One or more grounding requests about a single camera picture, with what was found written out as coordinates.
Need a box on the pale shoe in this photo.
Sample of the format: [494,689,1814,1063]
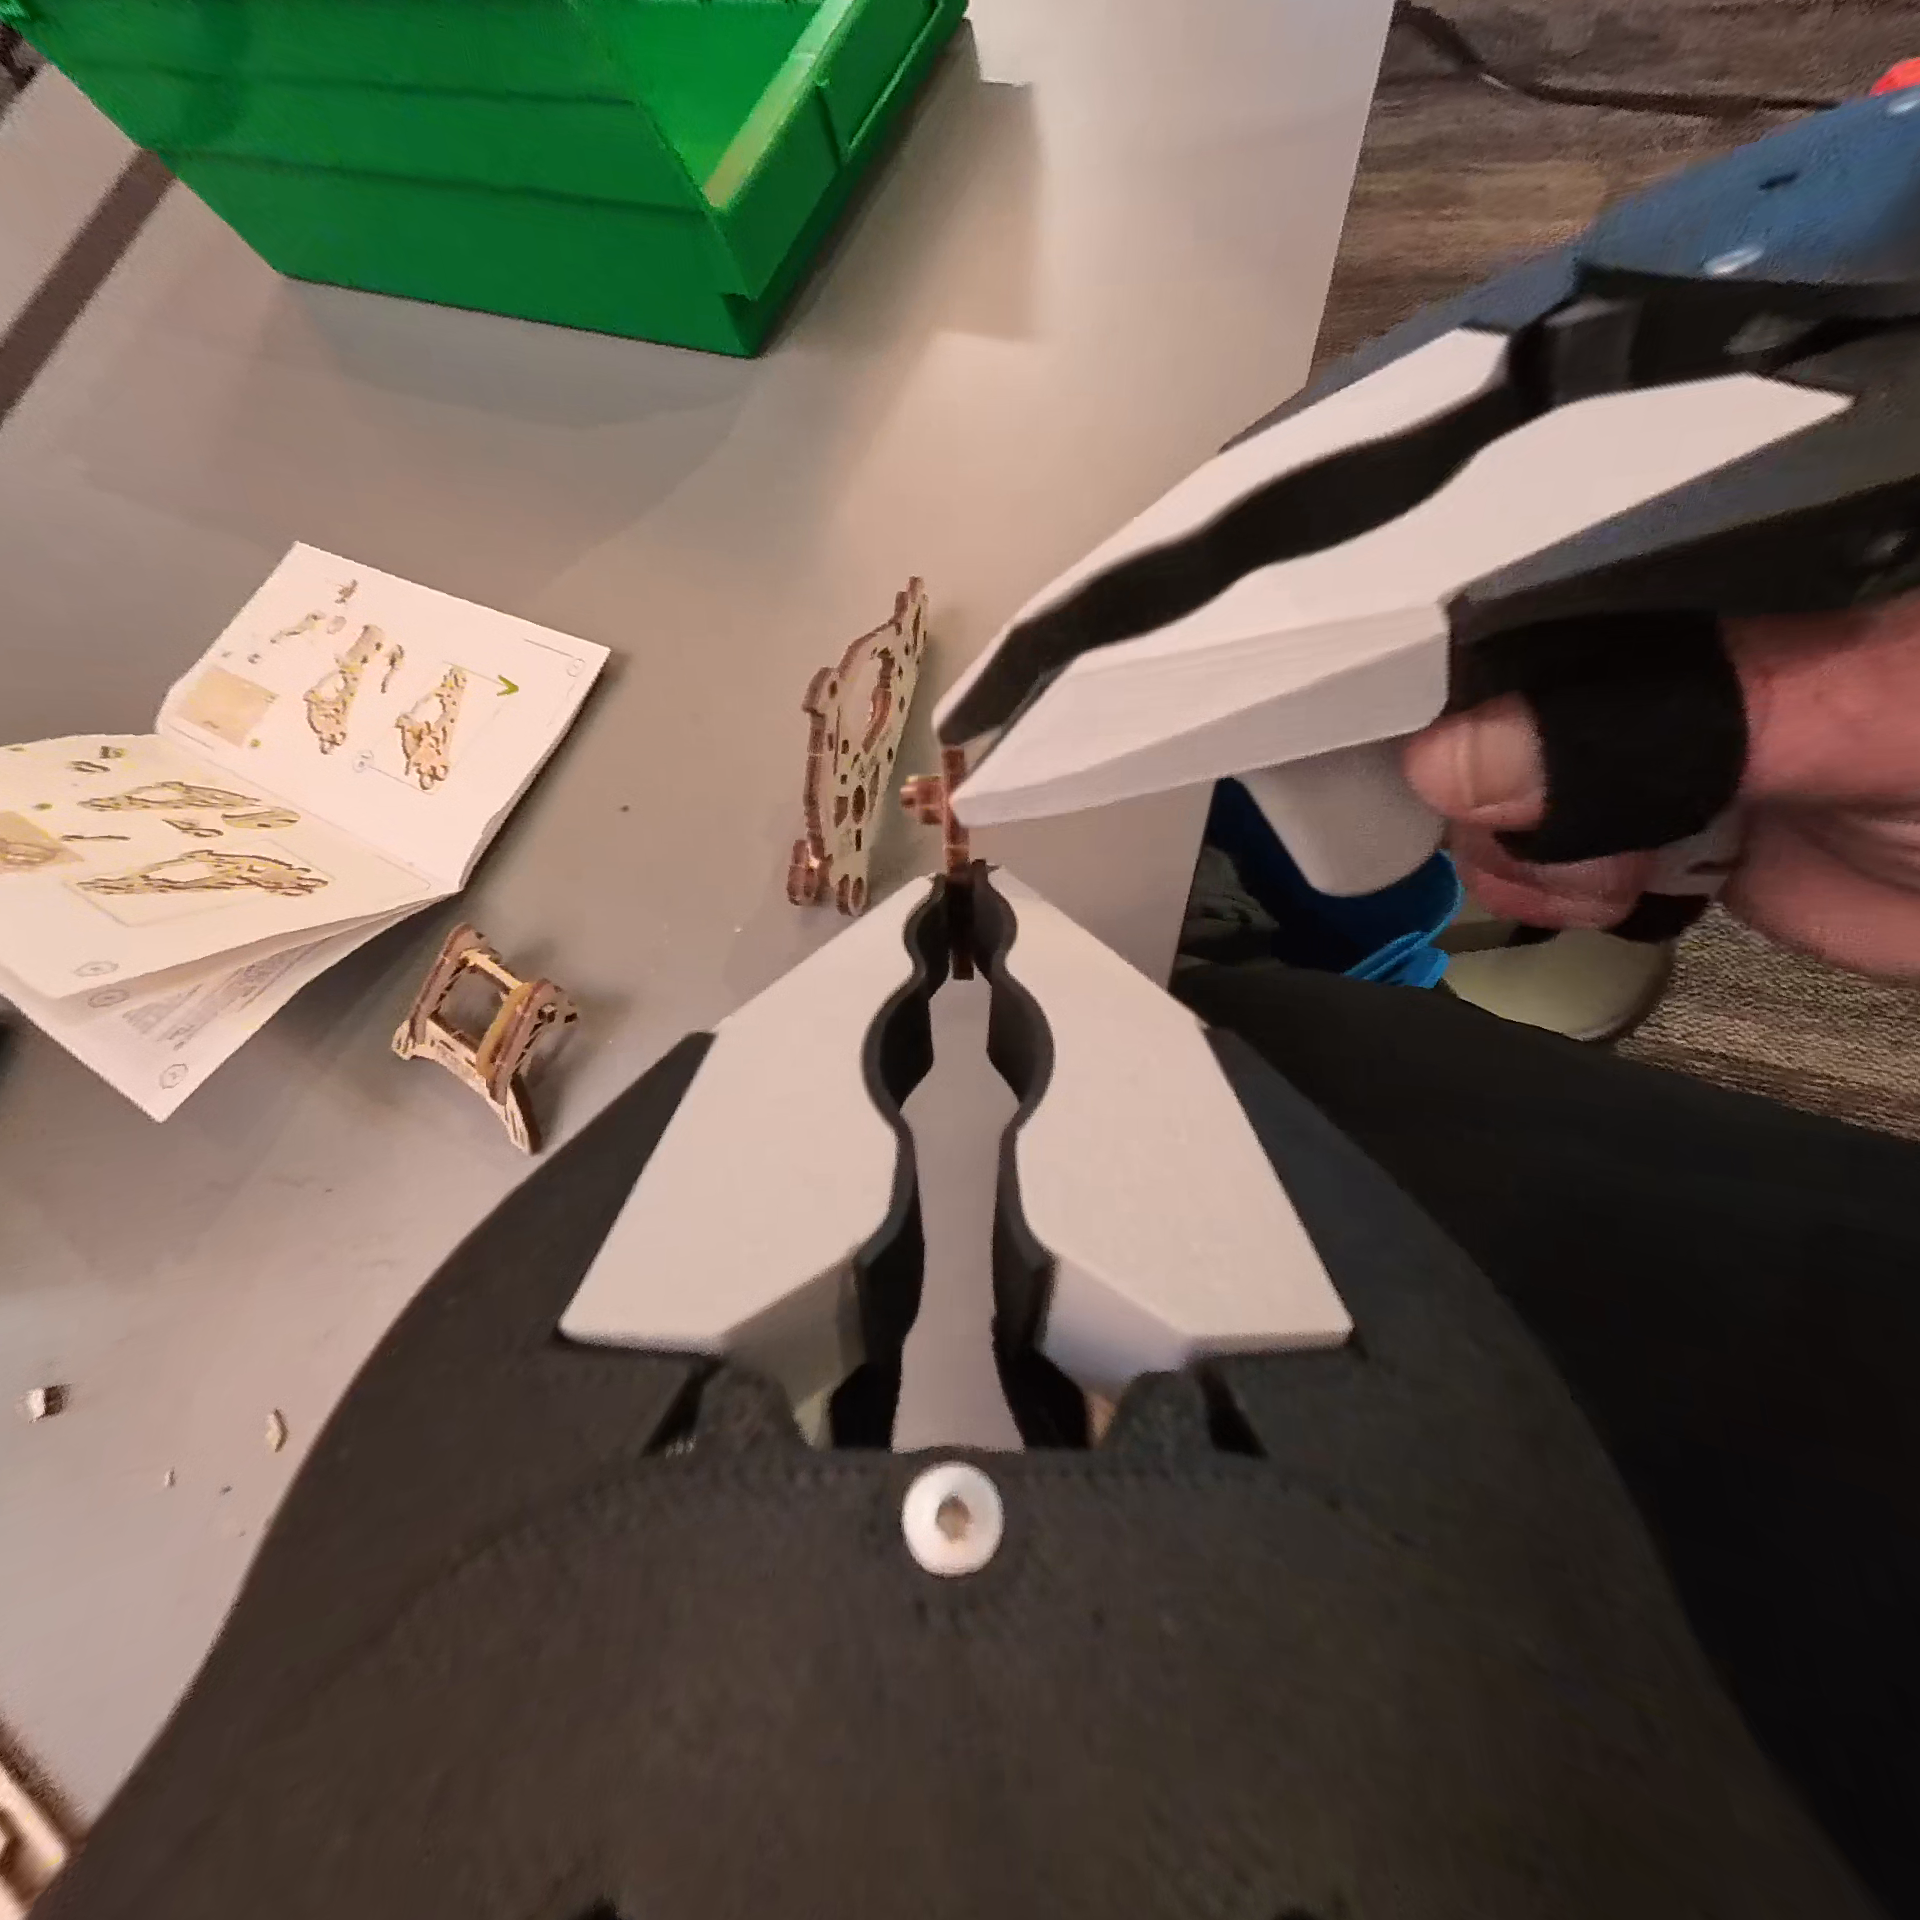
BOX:
[1437,895,1685,1046]

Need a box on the green plastic bin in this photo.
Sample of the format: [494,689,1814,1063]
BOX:
[11,0,971,360]

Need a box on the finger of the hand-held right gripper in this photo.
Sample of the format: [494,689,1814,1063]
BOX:
[931,326,1518,749]
[948,381,1859,831]

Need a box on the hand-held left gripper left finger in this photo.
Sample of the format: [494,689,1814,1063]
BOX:
[559,871,965,1449]

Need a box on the small wooden model frame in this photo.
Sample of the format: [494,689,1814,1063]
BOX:
[390,923,581,1156]

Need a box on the small wooden model piece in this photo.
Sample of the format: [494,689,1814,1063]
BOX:
[903,747,1003,987]

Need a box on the person's right hand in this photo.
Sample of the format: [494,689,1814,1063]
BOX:
[1402,606,1920,984]

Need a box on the person's black trouser leg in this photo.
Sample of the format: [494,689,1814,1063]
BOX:
[1172,960,1920,1920]

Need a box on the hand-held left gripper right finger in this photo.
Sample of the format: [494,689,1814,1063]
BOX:
[953,861,1356,1454]

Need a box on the flat wooden model panel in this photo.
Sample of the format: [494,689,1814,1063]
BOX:
[783,576,933,918]

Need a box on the instruction booklet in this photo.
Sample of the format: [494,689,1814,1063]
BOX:
[0,539,615,1125]

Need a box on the blue plastic object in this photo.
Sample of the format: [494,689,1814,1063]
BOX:
[1198,776,1467,995]

